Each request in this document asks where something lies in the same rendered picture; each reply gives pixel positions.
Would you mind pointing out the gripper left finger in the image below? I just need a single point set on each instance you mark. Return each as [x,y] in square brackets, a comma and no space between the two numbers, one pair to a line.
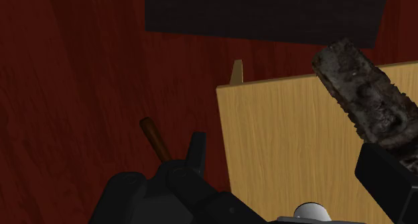
[183,184]

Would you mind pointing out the light wooden table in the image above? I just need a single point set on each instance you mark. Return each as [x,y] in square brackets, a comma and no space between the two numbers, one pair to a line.
[287,135]

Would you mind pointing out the dark grey rough oblong block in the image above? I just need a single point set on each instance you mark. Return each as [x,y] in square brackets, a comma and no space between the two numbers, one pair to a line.
[359,86]

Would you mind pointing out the white rounded object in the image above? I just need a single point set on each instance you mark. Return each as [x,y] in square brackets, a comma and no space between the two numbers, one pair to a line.
[310,212]

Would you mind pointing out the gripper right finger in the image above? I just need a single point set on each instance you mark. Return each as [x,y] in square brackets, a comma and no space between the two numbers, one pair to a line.
[385,181]

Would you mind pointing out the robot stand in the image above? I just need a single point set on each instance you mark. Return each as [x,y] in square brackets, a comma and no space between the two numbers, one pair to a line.
[261,10]

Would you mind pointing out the brown wooden stick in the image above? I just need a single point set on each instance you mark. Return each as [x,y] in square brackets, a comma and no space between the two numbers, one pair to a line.
[155,138]

